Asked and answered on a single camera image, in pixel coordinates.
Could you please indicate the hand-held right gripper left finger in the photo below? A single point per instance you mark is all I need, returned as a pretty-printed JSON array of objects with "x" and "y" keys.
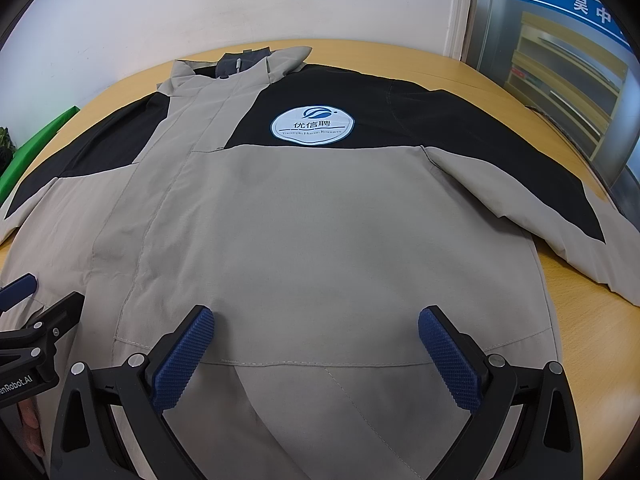
[{"x": 184, "y": 360}]

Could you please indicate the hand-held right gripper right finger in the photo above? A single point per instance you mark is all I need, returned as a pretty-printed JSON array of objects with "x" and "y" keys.
[{"x": 450, "y": 360}]

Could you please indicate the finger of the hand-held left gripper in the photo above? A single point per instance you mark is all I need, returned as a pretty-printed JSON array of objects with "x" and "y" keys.
[
  {"x": 20, "y": 287},
  {"x": 57, "y": 315}
]

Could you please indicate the beige and black jacket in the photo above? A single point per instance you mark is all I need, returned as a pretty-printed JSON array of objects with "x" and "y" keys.
[{"x": 310, "y": 240}]

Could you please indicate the person's left hand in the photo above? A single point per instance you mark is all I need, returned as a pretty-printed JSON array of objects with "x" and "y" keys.
[{"x": 29, "y": 422}]

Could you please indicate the green table cloth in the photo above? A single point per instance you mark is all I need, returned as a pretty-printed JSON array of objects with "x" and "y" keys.
[{"x": 35, "y": 145}]

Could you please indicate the potted green plant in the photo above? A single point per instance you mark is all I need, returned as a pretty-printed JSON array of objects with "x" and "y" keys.
[{"x": 5, "y": 145}]

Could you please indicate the blue sign strip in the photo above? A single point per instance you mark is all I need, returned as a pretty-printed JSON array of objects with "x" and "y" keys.
[{"x": 575, "y": 5}]

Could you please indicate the glass door with metal frame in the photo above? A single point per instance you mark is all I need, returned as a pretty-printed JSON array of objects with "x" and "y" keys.
[{"x": 565, "y": 90}]

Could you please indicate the white wall conduit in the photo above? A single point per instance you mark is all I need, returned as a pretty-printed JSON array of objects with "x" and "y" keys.
[{"x": 461, "y": 10}]

